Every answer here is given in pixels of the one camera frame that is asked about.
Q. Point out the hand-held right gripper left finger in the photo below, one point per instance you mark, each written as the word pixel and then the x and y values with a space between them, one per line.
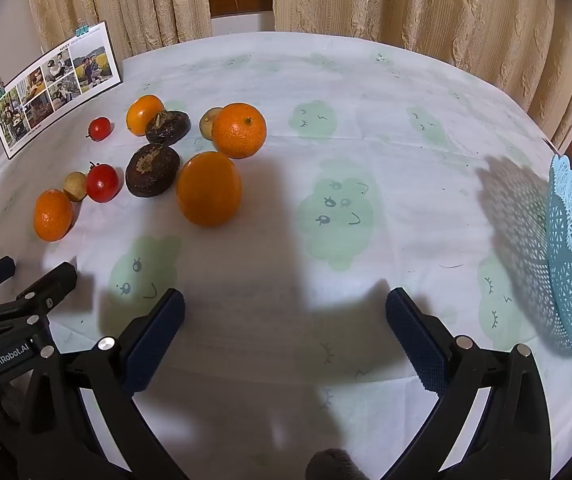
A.
pixel 158 342

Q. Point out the beige patterned curtain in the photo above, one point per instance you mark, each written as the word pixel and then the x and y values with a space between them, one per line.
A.
pixel 125 5
pixel 416 15

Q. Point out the dark water chestnut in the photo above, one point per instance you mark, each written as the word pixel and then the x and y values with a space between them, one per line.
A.
pixel 151 170
pixel 168 127

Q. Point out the grey fuzzy cloth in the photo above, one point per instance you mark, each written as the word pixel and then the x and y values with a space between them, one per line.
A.
pixel 333 467

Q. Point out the small cherry tomato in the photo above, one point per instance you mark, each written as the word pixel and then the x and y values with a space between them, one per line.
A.
pixel 99 129

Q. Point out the white printed tablecloth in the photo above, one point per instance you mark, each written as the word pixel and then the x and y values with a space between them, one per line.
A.
pixel 366 170

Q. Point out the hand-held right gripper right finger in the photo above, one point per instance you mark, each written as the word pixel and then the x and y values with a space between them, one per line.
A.
pixel 416 342

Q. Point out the large smooth orange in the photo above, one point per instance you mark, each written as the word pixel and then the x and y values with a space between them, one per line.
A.
pixel 208 190

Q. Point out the mandarin with stem mark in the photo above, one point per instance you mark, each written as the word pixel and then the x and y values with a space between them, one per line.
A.
pixel 239 131

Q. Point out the pale brown longan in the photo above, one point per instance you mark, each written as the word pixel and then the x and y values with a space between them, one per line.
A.
pixel 74 186

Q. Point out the greenish brown small fruit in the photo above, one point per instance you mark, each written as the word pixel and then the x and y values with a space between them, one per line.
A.
pixel 207 122

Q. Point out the large cherry tomato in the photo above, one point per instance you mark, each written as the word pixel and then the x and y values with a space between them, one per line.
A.
pixel 102 184

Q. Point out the photo collage card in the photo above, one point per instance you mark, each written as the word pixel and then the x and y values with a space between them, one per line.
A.
pixel 55 87

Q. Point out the small orange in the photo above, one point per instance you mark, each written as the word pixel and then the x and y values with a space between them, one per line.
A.
pixel 53 216
pixel 141 115

